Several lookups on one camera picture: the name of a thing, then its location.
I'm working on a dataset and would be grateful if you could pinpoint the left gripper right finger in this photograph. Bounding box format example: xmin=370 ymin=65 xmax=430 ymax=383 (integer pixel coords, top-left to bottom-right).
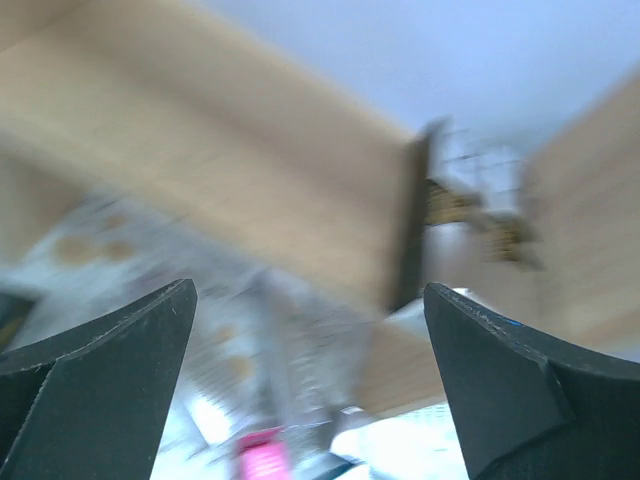
xmin=423 ymin=283 xmax=639 ymax=479

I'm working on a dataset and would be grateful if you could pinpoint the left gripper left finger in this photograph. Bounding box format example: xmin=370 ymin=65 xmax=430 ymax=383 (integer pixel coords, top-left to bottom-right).
xmin=1 ymin=279 xmax=197 ymax=480

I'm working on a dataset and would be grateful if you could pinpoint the silver black gold toothpaste box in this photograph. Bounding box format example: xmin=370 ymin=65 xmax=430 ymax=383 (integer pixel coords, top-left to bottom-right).
xmin=424 ymin=178 xmax=545 ymax=271

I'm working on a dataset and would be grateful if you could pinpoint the wooden two-tier shelf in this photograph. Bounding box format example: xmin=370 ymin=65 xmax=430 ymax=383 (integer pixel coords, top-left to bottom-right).
xmin=1 ymin=1 xmax=639 ymax=416

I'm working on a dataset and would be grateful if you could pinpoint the silver Protect toothpaste box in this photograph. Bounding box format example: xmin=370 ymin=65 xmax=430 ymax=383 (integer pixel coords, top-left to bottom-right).
xmin=331 ymin=402 xmax=468 ymax=479

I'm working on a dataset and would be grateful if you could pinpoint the floral table mat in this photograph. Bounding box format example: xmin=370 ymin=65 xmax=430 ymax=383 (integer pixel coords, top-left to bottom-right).
xmin=0 ymin=194 xmax=451 ymax=480

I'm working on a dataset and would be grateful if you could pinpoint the pink toothpaste box centre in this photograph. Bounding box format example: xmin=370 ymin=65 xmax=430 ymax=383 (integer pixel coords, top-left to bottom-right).
xmin=236 ymin=427 xmax=293 ymax=480

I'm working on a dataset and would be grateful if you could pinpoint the silver toothpaste box slanted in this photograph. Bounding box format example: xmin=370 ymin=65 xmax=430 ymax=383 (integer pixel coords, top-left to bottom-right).
xmin=253 ymin=269 xmax=333 ymax=430

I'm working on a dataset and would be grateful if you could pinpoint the black wire dish rack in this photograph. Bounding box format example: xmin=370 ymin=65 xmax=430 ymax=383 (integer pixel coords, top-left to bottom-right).
xmin=432 ymin=123 xmax=524 ymax=215

